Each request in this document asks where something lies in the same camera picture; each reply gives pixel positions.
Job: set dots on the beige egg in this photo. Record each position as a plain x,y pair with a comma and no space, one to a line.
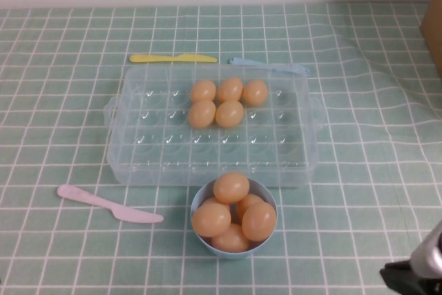
230,89
230,241
231,188
249,201
202,113
255,92
229,113
211,219
210,201
203,90
259,221

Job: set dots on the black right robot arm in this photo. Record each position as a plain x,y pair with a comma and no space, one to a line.
428,250

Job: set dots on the clear plastic egg box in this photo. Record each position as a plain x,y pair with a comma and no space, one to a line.
155,150

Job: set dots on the brown cardboard box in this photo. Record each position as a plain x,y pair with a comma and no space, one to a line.
433,32

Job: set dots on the light blue plastic fork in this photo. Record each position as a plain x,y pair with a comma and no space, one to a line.
262,65

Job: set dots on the yellow plastic knife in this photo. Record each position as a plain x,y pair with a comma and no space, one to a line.
165,58

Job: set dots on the light blue bowl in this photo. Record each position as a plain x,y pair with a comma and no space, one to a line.
235,256

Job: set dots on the pink plastic knife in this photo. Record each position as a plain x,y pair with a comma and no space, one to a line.
103,203

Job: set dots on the green checked tablecloth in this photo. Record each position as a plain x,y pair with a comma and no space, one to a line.
52,119

